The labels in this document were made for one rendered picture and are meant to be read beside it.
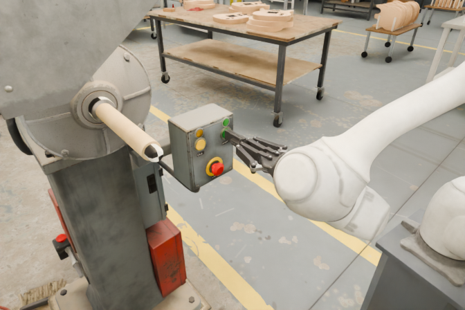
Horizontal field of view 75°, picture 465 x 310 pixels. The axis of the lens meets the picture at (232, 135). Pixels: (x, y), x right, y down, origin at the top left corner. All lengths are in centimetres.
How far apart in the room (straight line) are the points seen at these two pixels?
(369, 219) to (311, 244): 140
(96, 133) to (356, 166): 49
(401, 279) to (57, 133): 105
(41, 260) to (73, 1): 195
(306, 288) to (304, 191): 140
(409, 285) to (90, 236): 98
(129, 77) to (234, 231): 150
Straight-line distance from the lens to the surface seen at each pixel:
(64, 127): 65
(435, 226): 108
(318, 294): 182
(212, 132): 82
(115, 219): 103
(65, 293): 158
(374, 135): 51
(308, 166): 45
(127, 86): 67
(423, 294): 118
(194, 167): 84
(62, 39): 31
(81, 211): 96
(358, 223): 62
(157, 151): 46
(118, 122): 54
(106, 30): 32
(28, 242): 231
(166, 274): 131
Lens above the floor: 151
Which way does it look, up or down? 31 degrees down
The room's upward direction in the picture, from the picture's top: straight up
